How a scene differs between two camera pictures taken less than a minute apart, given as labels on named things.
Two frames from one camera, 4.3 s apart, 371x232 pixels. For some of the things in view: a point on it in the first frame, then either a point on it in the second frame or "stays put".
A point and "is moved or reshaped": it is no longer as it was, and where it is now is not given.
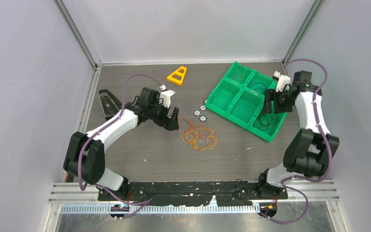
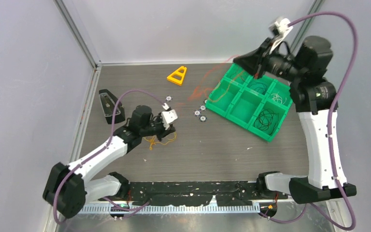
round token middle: [197, 112] stays put
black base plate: [233, 193] stays put
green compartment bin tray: [240, 98] stays put
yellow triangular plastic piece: [176, 81] stays put
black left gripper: [170, 123] → [165, 132]
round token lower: [203, 118] stays put
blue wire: [263, 88] stays put
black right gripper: [270, 95] → [256, 61]
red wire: [238, 72] is moved or reshaped
